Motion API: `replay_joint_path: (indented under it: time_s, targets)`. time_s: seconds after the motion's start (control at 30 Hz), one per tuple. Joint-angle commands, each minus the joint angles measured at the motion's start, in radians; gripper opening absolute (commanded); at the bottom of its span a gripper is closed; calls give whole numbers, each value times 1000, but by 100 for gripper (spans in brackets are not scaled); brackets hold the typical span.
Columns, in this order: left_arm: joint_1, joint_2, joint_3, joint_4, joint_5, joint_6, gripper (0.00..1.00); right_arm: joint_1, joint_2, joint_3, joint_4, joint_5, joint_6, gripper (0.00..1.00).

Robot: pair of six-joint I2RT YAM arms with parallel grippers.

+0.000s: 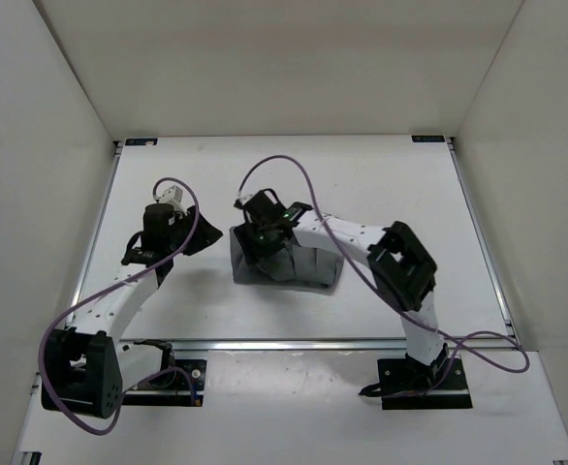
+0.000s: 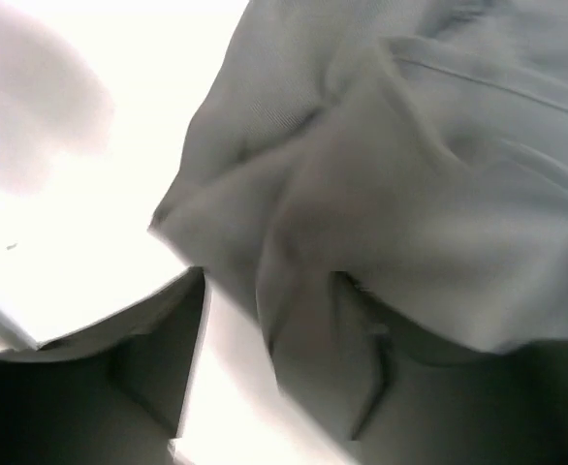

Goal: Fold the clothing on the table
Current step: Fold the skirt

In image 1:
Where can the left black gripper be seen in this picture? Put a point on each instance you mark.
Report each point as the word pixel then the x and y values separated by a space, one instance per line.
pixel 206 233

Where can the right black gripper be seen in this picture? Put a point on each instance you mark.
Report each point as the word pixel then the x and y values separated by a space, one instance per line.
pixel 246 234

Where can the grey pleated skirt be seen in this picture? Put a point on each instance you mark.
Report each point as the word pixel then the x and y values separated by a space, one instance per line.
pixel 294 267

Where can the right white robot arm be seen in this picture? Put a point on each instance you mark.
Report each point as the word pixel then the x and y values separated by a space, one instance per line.
pixel 402 269

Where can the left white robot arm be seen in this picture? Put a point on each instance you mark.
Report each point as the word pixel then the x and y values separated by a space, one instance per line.
pixel 88 366

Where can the left blue corner label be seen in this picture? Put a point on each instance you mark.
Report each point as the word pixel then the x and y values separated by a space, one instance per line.
pixel 141 142

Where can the blue corner label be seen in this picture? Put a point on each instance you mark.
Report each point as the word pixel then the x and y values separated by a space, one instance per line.
pixel 141 142
pixel 428 139

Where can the right blue corner label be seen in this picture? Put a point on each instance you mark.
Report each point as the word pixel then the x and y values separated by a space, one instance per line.
pixel 428 139

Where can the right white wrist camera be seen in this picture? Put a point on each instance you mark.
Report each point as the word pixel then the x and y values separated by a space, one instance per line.
pixel 242 200

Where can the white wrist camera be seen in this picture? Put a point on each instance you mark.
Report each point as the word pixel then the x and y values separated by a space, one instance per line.
pixel 242 200
pixel 173 196

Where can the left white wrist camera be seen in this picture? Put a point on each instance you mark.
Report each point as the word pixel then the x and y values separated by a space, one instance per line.
pixel 173 196

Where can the aluminium front rail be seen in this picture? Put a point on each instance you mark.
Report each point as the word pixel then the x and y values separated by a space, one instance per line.
pixel 295 345

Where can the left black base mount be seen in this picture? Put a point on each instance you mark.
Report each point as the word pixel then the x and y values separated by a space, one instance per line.
pixel 167 378

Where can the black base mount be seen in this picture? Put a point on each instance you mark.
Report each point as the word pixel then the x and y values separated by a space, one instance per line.
pixel 167 378
pixel 403 386

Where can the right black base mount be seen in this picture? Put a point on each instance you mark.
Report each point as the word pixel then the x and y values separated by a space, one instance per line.
pixel 403 386

